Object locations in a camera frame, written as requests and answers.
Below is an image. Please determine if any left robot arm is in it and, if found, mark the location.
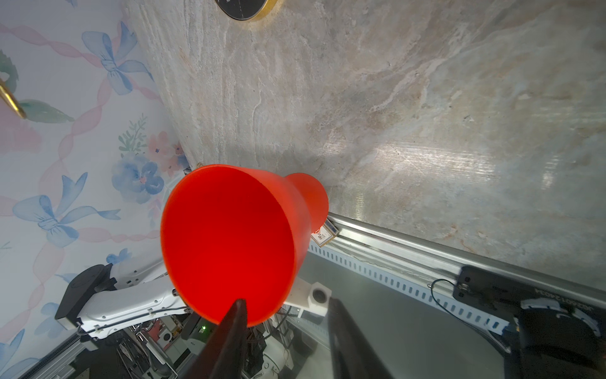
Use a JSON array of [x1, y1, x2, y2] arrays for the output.
[[55, 252, 192, 340]]

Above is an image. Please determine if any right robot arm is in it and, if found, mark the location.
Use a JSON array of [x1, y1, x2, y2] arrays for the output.
[[185, 266, 605, 378]]

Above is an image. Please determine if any diamond label card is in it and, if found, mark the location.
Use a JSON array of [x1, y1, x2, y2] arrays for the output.
[[311, 219, 339, 247]]

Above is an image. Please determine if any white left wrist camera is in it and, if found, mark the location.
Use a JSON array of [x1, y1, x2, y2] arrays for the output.
[[283, 276, 332, 318]]

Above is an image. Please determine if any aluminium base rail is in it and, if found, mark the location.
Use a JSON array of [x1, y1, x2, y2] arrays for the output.
[[10, 214, 605, 378]]

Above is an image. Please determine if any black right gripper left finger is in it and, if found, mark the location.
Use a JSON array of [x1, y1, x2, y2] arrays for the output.
[[183, 299, 248, 379]]

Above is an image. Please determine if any red wine glass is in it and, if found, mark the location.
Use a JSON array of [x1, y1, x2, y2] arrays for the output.
[[160, 164, 329, 326]]

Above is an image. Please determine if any gold wine glass rack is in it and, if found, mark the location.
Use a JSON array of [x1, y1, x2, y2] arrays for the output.
[[1, 1, 276, 96]]

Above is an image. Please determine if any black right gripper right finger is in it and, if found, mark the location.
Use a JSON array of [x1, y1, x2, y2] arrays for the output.
[[327, 298, 393, 379]]

